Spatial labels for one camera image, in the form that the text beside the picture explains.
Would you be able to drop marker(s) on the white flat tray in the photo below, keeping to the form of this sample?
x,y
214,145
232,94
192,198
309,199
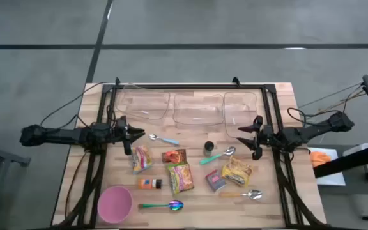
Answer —
x,y
331,179

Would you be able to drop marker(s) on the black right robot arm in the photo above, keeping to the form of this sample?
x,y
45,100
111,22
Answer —
x,y
311,129

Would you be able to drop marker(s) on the orange spice bottle black cap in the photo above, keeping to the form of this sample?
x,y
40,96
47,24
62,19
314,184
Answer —
x,y
149,183

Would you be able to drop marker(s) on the white plastic container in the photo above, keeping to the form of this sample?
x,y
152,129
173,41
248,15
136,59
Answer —
x,y
356,149

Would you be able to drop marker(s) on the spice jar with black lid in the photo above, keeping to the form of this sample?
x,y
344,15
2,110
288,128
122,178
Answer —
x,y
208,147

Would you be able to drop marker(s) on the orange cloth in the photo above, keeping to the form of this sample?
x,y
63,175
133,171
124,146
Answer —
x,y
319,158

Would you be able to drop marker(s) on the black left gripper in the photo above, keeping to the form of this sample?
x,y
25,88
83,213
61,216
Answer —
x,y
118,132

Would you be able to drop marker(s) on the orange taco seasoning packet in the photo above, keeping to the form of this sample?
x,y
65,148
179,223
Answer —
x,y
174,156

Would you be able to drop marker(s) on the yellow chicken ramen pack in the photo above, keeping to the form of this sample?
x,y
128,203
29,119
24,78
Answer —
x,y
237,171

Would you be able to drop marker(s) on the spice tin with red lid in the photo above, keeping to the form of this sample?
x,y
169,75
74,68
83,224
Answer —
x,y
215,180

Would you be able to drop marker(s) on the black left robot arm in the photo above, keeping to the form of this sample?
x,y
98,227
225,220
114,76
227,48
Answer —
x,y
62,135

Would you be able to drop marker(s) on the beef flavor ramen pack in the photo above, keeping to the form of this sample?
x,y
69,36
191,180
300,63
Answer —
x,y
142,158

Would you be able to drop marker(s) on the clear plastic bin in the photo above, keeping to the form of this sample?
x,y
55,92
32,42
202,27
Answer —
x,y
240,110
198,108
142,102

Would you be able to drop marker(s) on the green-edged ramen pack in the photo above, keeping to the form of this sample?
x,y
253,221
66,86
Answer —
x,y
180,177

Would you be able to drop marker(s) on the pink bowl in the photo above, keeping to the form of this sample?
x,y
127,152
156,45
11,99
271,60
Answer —
x,y
115,204

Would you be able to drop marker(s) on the grey metal furniture frame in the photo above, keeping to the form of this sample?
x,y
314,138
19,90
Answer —
x,y
5,154

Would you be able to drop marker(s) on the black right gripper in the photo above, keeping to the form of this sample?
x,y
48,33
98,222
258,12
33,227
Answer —
x,y
265,137

